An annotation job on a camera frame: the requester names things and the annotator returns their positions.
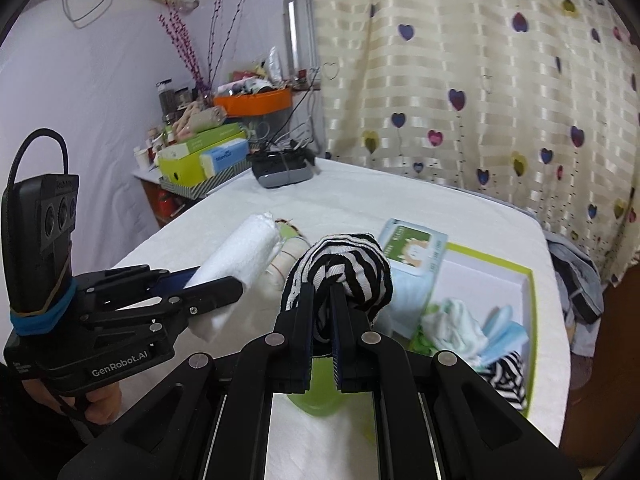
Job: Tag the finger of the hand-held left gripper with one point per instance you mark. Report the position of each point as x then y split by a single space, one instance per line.
180 277
215 292

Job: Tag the window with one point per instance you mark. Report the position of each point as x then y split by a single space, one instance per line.
297 20

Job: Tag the red brown side table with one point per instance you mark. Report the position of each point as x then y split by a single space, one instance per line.
157 205

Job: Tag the blue tissue pack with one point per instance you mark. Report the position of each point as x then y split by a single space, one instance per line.
225 155

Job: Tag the green flat box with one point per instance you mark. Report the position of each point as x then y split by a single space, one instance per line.
220 135

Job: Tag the orange tray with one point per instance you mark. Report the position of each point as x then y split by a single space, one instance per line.
250 104

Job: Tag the person's left forearm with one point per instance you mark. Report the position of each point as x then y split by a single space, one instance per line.
25 440

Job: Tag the green-edged white box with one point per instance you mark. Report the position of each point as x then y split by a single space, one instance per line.
480 280

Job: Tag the beige rolled towel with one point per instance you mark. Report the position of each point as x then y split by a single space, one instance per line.
289 260

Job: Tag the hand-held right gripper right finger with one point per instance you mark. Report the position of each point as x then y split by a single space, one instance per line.
339 360

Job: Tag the black grey device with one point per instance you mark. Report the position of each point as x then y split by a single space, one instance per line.
282 172

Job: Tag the cream heart print curtain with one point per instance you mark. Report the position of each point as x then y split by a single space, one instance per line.
450 60

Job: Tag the green white wet wipes pack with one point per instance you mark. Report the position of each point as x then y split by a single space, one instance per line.
410 242

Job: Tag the green round cup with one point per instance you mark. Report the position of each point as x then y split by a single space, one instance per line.
320 390

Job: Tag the white towel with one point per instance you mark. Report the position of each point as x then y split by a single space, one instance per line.
235 255

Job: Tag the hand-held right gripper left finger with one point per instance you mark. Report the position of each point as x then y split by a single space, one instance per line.
295 340

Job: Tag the person's left hand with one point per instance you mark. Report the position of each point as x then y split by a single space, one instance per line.
100 402

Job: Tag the pink rolled cloth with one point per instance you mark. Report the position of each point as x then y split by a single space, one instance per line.
200 117

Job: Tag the light blue face mask pack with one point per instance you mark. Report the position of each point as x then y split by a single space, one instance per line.
410 295

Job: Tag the yellow-green box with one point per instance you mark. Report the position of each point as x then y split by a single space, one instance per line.
182 165

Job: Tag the white rolled sock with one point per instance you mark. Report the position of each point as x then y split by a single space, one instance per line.
457 327

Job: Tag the small white bottle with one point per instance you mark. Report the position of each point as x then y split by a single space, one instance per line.
141 157

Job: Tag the black white striped sock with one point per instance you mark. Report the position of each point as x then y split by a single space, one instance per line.
350 265
505 380

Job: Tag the glass jar with dark lid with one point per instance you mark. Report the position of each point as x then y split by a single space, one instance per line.
165 97

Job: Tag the decorative purple branches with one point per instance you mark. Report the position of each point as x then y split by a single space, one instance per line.
187 50

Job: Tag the dark clothes pile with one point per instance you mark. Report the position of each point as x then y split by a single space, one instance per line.
575 295

